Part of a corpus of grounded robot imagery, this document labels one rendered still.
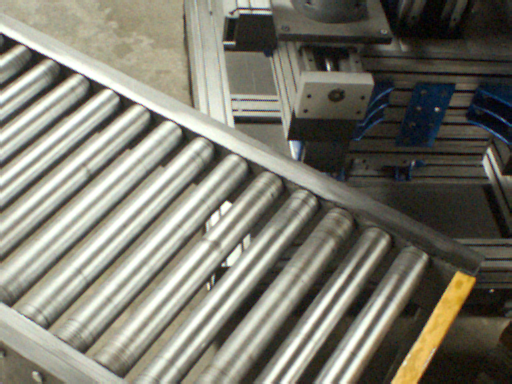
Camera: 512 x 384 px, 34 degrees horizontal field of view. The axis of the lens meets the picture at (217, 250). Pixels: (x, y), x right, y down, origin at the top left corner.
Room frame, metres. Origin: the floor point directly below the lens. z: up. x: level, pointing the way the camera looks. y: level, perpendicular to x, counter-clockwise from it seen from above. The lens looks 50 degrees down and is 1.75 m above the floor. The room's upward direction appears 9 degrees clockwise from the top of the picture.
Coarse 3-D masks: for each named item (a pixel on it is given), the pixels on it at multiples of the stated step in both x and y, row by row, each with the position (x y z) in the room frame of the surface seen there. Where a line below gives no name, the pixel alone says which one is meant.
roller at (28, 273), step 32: (160, 128) 1.06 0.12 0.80; (128, 160) 0.97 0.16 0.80; (160, 160) 1.00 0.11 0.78; (96, 192) 0.89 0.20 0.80; (128, 192) 0.92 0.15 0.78; (64, 224) 0.81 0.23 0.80; (96, 224) 0.85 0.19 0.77; (32, 256) 0.75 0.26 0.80; (64, 256) 0.78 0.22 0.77; (0, 288) 0.68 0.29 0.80
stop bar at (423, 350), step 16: (448, 288) 0.79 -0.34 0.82; (464, 288) 0.79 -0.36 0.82; (448, 304) 0.76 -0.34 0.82; (432, 320) 0.73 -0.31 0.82; (448, 320) 0.73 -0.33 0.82; (432, 336) 0.70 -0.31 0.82; (416, 352) 0.67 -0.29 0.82; (432, 352) 0.67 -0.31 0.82; (400, 368) 0.64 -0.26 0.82; (416, 368) 0.64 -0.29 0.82
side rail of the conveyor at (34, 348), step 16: (0, 304) 0.66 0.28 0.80; (0, 320) 0.63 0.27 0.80; (16, 320) 0.63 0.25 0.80; (0, 336) 0.60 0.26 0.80; (16, 336) 0.61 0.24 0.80; (32, 336) 0.61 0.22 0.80; (48, 336) 0.62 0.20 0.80; (0, 352) 0.59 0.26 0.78; (16, 352) 0.59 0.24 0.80; (32, 352) 0.59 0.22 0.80; (48, 352) 0.59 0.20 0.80; (64, 352) 0.60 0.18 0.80; (0, 368) 0.60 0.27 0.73; (16, 368) 0.59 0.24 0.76; (32, 368) 0.57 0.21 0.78; (48, 368) 0.57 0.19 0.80; (64, 368) 0.57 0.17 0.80; (80, 368) 0.58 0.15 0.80; (96, 368) 0.58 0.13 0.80
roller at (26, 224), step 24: (120, 120) 1.06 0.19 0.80; (144, 120) 1.08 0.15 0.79; (96, 144) 0.99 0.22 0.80; (120, 144) 1.01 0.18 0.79; (72, 168) 0.93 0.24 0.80; (96, 168) 0.95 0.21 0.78; (48, 192) 0.87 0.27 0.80; (72, 192) 0.90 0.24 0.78; (24, 216) 0.82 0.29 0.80; (48, 216) 0.84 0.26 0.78; (0, 240) 0.77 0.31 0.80; (24, 240) 0.80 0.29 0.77
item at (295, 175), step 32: (0, 32) 1.24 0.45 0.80; (32, 32) 1.26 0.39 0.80; (64, 64) 1.18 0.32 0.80; (96, 64) 1.19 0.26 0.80; (128, 96) 1.12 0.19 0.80; (160, 96) 1.13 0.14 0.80; (192, 128) 1.07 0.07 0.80; (224, 128) 1.08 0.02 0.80; (256, 160) 1.01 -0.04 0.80; (288, 160) 1.02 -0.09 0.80; (288, 192) 0.98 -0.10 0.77; (320, 192) 0.96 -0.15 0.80; (352, 192) 0.97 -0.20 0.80; (384, 224) 0.92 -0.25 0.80; (416, 224) 0.93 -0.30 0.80; (448, 256) 0.87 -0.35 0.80; (480, 256) 0.88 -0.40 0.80; (416, 288) 0.87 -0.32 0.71
